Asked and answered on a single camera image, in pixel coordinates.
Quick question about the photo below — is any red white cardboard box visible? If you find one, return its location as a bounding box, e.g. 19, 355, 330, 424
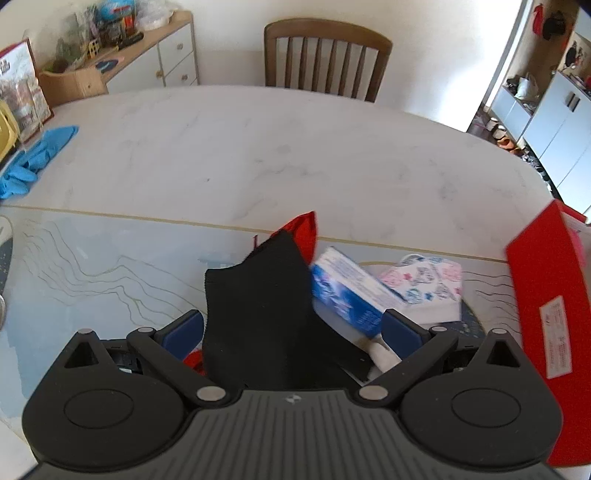
506, 200, 590, 467

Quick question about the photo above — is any floral tissue pack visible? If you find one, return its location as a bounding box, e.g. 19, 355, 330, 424
378, 254, 463, 325

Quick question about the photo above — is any blue white small box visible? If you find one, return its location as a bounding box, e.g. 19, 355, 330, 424
311, 247, 406, 339

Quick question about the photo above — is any black glove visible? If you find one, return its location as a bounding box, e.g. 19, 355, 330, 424
202, 233, 374, 391

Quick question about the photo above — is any light blue table mat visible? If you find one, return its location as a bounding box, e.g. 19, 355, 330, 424
0, 204, 525, 444

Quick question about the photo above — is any blue rubber glove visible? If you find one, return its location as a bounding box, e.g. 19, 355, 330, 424
1, 125, 79, 200

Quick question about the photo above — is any white tall cupboard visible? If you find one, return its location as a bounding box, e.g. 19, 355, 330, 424
489, 0, 591, 216

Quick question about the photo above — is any white handbag on shelf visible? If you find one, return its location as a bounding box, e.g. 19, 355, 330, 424
515, 73, 539, 102

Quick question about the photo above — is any white wooden drawer cabinet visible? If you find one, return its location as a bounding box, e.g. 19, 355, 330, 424
93, 10, 198, 94

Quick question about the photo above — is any picture book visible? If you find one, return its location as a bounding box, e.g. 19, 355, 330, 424
1, 39, 53, 143

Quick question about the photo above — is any wooden dining chair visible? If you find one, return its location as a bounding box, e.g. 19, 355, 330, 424
263, 18, 393, 103

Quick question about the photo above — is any blue globe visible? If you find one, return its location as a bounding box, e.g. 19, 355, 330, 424
98, 0, 135, 23

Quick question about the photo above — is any red strap bag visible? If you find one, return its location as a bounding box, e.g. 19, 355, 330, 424
183, 211, 318, 376

